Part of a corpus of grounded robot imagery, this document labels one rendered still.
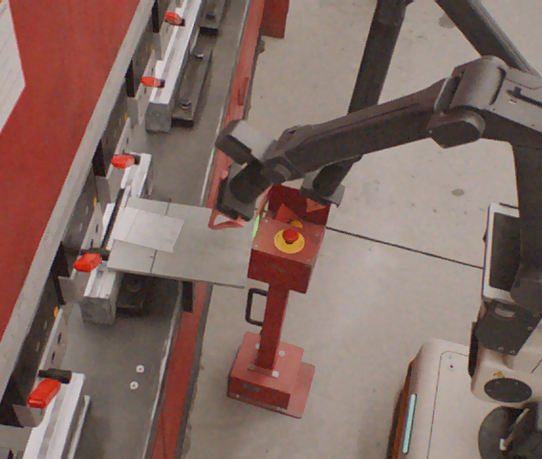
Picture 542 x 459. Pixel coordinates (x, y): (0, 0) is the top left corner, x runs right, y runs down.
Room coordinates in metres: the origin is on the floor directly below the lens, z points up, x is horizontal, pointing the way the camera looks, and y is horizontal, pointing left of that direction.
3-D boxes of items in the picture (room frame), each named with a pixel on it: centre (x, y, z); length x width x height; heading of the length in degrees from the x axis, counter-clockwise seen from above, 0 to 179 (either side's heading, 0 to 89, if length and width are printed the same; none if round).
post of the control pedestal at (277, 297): (1.12, -0.05, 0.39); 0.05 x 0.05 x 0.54; 80
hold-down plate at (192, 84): (1.47, 0.26, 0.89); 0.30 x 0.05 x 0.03; 0
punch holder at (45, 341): (0.44, 0.31, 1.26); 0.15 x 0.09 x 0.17; 0
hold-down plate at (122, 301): (0.90, 0.25, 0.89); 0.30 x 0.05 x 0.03; 0
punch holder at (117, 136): (0.84, 0.31, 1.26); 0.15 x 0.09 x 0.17; 0
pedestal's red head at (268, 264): (1.12, -0.05, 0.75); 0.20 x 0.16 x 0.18; 170
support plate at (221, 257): (0.86, 0.16, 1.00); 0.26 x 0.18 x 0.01; 90
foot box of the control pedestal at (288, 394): (1.12, -0.08, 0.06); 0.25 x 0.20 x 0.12; 80
